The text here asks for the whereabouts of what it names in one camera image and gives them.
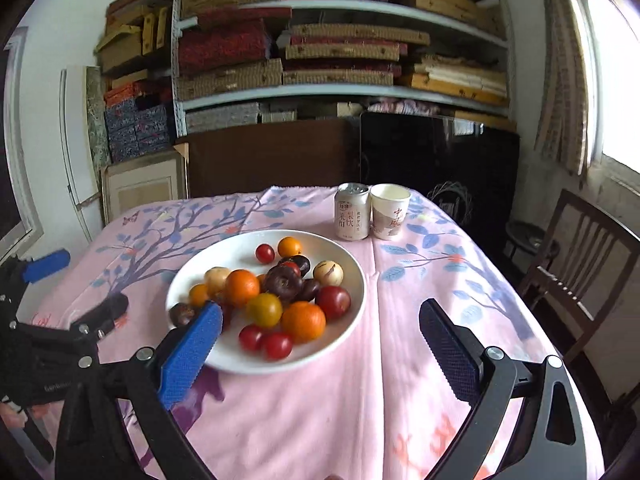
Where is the bright window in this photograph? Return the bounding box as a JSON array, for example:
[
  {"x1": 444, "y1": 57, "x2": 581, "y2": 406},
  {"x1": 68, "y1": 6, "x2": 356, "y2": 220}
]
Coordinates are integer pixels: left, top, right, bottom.
[{"x1": 570, "y1": 0, "x2": 640, "y2": 186}]

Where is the brown wooden board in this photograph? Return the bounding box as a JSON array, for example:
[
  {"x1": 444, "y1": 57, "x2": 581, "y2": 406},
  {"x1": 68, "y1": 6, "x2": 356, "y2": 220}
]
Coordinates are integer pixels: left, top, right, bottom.
[{"x1": 174, "y1": 119, "x2": 362, "y2": 198}]

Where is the marbled board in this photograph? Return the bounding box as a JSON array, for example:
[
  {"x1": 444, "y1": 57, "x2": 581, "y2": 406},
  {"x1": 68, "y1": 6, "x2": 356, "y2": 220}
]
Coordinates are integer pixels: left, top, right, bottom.
[{"x1": 85, "y1": 65, "x2": 112, "y2": 171}]

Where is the white window frame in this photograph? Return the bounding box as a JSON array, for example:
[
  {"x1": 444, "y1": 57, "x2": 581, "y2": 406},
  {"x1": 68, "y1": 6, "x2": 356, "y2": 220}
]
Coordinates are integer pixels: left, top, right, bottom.
[{"x1": 0, "y1": 25, "x2": 43, "y2": 261}]

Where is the beige curtain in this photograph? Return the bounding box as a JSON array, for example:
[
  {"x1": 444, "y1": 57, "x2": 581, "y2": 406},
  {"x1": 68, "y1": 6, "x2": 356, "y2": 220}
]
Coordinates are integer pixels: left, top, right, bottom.
[{"x1": 535, "y1": 0, "x2": 601, "y2": 178}]

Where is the tan round fruit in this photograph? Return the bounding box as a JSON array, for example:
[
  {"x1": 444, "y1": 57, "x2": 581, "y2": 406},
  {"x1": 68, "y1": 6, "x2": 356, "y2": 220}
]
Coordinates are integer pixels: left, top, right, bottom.
[
  {"x1": 313, "y1": 260, "x2": 345, "y2": 286},
  {"x1": 204, "y1": 267, "x2": 232, "y2": 297}
]

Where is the white shelf unit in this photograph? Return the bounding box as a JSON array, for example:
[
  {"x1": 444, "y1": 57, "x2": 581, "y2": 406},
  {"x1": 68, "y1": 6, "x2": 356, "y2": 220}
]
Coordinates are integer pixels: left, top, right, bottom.
[{"x1": 170, "y1": 0, "x2": 516, "y2": 141}]

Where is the pink printed tablecloth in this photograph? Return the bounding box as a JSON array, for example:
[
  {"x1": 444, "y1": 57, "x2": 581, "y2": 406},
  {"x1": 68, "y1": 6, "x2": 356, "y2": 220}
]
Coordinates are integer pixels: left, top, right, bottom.
[{"x1": 30, "y1": 185, "x2": 606, "y2": 480}]

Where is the stack of red woven boxes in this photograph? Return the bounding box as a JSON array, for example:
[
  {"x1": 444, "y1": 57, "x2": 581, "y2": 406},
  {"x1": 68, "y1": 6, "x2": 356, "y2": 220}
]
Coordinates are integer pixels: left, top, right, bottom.
[{"x1": 177, "y1": 7, "x2": 293, "y2": 77}]

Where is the glossy black panel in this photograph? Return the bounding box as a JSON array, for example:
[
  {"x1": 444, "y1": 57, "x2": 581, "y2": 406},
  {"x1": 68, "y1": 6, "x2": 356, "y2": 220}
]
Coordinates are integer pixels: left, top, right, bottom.
[{"x1": 359, "y1": 111, "x2": 521, "y2": 261}]

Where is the framed picture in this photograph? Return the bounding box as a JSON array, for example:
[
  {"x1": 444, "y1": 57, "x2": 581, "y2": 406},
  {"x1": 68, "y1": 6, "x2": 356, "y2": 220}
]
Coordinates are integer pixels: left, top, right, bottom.
[{"x1": 100, "y1": 152, "x2": 190, "y2": 226}]

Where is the white leaning board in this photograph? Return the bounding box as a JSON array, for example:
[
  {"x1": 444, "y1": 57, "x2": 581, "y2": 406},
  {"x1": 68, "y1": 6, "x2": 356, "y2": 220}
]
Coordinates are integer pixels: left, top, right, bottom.
[{"x1": 59, "y1": 67, "x2": 106, "y2": 246}]

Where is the stack of grey boxes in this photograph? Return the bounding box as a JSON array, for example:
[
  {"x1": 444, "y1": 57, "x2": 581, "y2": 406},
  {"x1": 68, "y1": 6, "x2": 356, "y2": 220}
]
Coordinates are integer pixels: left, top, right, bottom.
[{"x1": 185, "y1": 102, "x2": 298, "y2": 133}]

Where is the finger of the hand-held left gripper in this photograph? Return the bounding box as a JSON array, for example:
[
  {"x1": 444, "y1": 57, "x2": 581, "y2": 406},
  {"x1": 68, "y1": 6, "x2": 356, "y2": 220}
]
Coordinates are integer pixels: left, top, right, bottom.
[
  {"x1": 0, "y1": 250, "x2": 69, "y2": 311},
  {"x1": 67, "y1": 292, "x2": 130, "y2": 343}
]

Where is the stack of cardboard boxes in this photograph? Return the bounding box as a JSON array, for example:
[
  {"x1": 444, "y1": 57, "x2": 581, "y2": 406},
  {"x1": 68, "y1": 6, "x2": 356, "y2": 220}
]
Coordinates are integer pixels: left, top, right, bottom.
[{"x1": 95, "y1": 0, "x2": 181, "y2": 78}]

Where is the stack of blue patterned boxes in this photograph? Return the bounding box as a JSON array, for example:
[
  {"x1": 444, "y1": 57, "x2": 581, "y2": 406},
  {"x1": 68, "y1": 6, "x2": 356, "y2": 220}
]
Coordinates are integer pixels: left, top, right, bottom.
[{"x1": 104, "y1": 100, "x2": 176, "y2": 163}]

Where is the stack of yellow wooden boxes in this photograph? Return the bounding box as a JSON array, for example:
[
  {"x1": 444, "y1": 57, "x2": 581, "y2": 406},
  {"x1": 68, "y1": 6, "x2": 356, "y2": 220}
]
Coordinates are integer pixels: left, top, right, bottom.
[{"x1": 392, "y1": 0, "x2": 511, "y2": 106}]

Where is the pink cloth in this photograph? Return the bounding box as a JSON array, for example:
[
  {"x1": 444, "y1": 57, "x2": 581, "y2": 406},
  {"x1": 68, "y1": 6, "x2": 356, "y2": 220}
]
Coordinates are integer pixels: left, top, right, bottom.
[{"x1": 367, "y1": 99, "x2": 441, "y2": 117}]

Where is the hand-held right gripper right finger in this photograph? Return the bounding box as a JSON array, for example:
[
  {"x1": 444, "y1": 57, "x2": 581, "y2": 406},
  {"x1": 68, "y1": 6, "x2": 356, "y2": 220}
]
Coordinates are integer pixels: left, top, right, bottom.
[{"x1": 419, "y1": 298, "x2": 588, "y2": 480}]

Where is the dark wooden chair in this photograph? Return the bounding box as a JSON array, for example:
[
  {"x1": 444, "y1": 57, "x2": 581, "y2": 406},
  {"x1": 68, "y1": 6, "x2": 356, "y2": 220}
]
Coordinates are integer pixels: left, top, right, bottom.
[{"x1": 517, "y1": 188, "x2": 640, "y2": 356}]

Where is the yellow-green citrus fruit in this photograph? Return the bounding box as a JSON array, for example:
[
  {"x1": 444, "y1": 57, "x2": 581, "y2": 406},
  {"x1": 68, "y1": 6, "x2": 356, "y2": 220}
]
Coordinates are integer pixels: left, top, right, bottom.
[{"x1": 245, "y1": 292, "x2": 284, "y2": 328}]

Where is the white plate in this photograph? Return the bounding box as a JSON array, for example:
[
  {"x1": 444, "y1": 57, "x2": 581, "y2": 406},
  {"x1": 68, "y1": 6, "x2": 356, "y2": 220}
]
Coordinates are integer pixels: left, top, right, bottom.
[{"x1": 166, "y1": 230, "x2": 367, "y2": 375}]

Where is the white drink can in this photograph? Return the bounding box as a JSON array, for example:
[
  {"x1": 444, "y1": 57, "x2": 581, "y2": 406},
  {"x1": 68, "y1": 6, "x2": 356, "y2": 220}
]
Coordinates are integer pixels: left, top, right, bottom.
[{"x1": 334, "y1": 182, "x2": 372, "y2": 242}]

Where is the printed paper cup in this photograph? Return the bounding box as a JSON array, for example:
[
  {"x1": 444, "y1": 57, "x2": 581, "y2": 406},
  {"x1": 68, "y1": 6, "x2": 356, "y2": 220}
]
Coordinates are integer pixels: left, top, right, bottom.
[{"x1": 370, "y1": 183, "x2": 412, "y2": 241}]

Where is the large orange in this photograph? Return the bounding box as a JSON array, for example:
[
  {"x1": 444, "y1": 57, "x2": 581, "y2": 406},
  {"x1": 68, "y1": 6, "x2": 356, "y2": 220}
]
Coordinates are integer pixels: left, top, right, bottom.
[
  {"x1": 224, "y1": 269, "x2": 261, "y2": 309},
  {"x1": 280, "y1": 301, "x2": 327, "y2": 344}
]

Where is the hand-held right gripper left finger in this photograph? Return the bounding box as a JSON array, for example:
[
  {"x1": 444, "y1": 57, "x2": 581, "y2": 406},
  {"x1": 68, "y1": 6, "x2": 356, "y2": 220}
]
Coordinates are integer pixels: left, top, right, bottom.
[{"x1": 56, "y1": 301, "x2": 224, "y2": 480}]

